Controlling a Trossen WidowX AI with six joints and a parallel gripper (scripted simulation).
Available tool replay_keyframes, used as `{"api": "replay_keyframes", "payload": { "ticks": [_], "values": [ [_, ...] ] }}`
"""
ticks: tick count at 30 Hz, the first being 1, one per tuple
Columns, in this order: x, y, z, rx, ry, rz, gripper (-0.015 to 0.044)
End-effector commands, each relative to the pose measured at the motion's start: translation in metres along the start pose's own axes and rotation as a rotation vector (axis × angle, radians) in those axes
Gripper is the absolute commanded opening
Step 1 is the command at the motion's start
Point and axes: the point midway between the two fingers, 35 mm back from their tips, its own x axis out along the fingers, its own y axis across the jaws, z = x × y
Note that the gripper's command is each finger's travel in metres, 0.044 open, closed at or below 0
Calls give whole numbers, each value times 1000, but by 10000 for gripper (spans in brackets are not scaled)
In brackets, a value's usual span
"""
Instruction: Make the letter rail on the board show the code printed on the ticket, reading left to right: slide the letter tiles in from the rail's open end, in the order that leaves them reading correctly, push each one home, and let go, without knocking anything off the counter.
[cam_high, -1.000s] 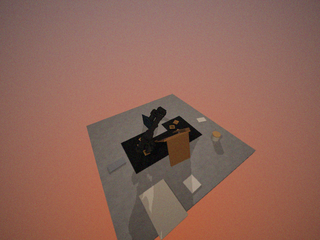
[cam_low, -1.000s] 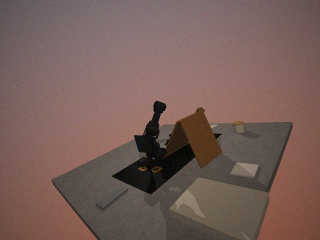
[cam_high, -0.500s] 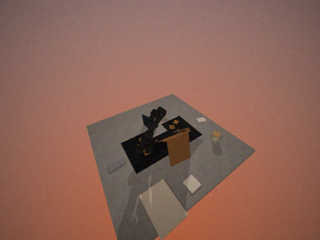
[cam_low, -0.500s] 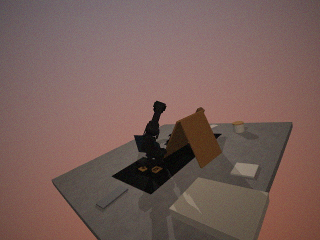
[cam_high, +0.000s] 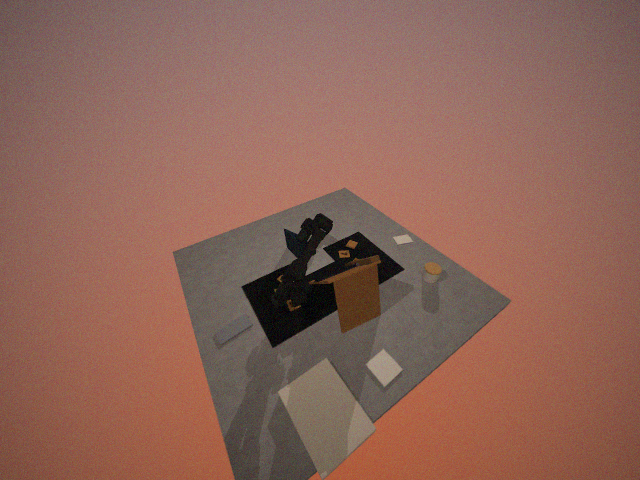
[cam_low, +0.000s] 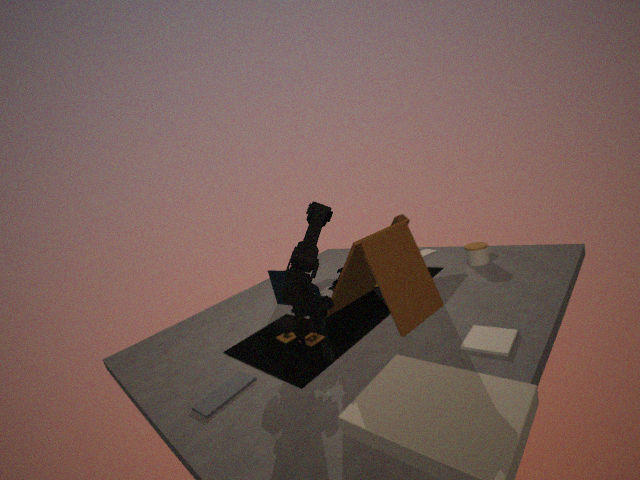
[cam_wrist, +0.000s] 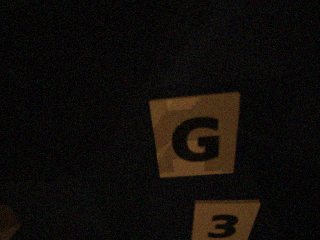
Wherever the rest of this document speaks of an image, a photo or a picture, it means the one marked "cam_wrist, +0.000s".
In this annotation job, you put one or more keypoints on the tan tile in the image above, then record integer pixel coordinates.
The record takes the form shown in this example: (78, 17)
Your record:
(223, 220)
(195, 135)

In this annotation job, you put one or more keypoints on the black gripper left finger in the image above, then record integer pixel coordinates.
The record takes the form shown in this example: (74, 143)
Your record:
(115, 201)

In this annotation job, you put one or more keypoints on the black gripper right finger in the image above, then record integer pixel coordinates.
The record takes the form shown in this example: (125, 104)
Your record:
(288, 178)

